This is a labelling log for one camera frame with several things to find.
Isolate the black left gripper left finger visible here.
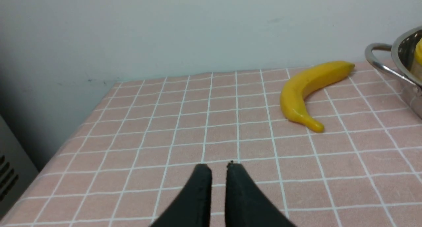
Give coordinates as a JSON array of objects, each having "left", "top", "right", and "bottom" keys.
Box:
[{"left": 151, "top": 164, "right": 212, "bottom": 227}]

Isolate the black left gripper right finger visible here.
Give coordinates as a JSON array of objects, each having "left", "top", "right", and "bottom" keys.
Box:
[{"left": 226, "top": 162, "right": 295, "bottom": 227}]

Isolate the yellow bamboo steamer basket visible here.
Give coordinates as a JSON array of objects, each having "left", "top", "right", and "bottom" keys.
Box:
[{"left": 410, "top": 39, "right": 422, "bottom": 81}]

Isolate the stainless steel pot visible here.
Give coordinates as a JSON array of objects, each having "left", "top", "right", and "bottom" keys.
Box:
[{"left": 365, "top": 26, "right": 422, "bottom": 117}]

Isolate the yellow plastic banana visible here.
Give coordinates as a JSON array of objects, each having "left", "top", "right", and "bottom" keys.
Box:
[{"left": 280, "top": 61, "right": 355, "bottom": 133}]

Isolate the grey vented cabinet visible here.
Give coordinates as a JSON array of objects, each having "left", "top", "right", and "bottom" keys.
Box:
[{"left": 0, "top": 117, "right": 38, "bottom": 218}]

